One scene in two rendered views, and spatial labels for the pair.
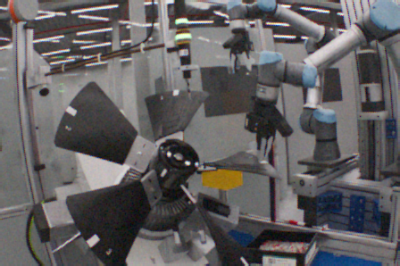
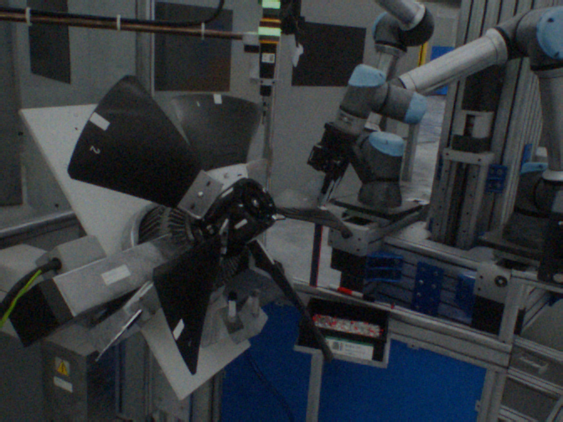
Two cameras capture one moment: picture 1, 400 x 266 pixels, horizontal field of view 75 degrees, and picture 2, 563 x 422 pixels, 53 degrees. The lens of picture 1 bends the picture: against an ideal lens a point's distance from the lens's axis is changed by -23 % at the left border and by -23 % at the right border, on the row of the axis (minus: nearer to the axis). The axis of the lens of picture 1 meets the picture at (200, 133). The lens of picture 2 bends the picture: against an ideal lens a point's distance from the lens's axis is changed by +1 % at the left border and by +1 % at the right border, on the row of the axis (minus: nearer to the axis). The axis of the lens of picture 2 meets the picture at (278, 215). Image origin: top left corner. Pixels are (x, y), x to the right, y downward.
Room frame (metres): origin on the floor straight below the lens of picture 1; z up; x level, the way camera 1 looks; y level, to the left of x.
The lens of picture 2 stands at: (-0.18, 0.44, 1.54)
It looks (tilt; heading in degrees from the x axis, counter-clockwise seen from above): 17 degrees down; 337
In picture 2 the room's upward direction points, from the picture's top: 4 degrees clockwise
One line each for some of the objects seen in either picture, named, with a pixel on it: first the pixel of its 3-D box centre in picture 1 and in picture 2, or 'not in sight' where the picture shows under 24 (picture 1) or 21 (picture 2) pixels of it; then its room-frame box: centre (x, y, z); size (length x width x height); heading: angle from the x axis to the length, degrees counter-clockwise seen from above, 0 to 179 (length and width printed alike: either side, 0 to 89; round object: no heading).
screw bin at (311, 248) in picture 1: (282, 248); (344, 329); (0.95, -0.24, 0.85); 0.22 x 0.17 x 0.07; 55
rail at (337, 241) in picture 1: (294, 233); (344, 306); (1.11, -0.32, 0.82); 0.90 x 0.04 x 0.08; 39
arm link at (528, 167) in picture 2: not in sight; (542, 185); (0.98, -0.84, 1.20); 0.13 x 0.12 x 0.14; 165
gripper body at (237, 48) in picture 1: (241, 41); (288, 14); (1.49, -0.24, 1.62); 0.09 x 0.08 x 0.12; 129
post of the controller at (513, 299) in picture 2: (395, 214); (512, 306); (0.77, -0.60, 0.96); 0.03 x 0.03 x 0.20; 39
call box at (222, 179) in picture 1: (221, 177); not in sight; (1.41, -0.07, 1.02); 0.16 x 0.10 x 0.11; 39
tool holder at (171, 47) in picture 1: (181, 54); (262, 59); (0.96, 0.03, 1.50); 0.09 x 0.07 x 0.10; 74
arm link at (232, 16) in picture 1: (236, 11); not in sight; (1.48, -0.23, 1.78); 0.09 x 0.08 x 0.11; 101
